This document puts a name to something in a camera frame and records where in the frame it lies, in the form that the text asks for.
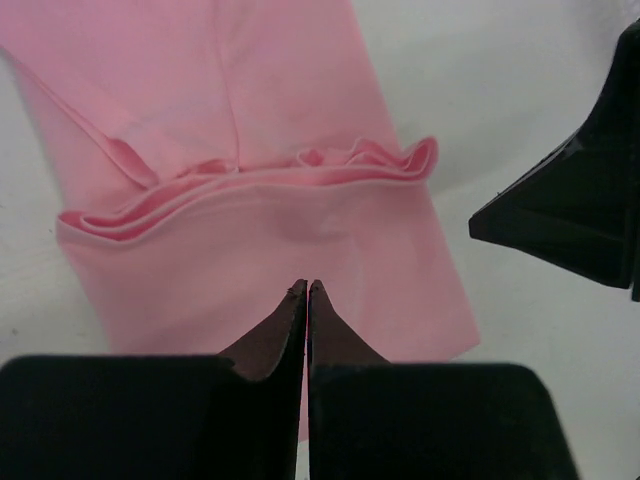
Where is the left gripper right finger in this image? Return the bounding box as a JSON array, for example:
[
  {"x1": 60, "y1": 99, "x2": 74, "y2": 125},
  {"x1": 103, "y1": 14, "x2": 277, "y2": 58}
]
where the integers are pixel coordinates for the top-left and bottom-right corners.
[{"x1": 308, "y1": 281, "x2": 578, "y2": 479}]

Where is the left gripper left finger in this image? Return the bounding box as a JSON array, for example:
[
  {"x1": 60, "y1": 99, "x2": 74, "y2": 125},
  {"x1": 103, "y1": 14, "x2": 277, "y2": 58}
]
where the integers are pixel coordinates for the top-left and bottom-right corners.
[{"x1": 1, "y1": 280, "x2": 307, "y2": 479}]

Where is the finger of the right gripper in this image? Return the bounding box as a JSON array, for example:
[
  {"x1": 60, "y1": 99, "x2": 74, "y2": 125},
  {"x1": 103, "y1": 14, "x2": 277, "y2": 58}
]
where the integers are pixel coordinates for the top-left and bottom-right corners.
[{"x1": 468, "y1": 22, "x2": 639, "y2": 301}]

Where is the pink t shirt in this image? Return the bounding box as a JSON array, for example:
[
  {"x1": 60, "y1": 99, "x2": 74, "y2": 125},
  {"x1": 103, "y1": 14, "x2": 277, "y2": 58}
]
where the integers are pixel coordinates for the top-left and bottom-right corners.
[{"x1": 0, "y1": 0, "x2": 483, "y2": 444}]

